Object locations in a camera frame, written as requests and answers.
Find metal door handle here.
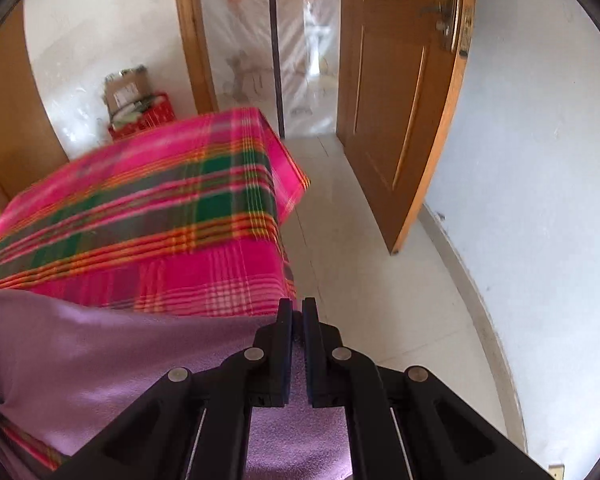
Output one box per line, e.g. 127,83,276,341
419,0,474,59

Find purple fleece pants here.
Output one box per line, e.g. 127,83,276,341
0,287,357,480

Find pink green plaid blanket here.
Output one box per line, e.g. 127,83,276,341
0,107,312,472

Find clear plastic door curtain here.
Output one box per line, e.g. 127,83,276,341
197,0,344,139

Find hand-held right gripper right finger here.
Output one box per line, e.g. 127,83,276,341
302,297,557,480

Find cardboard box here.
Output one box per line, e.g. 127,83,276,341
103,64,154,121

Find wooden wardrobe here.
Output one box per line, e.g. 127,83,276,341
0,5,71,207

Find wooden door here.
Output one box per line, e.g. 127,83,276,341
336,0,479,256

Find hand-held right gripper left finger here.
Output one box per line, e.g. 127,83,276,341
55,297,295,480

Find red plastic crate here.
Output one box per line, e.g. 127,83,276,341
107,91,177,142

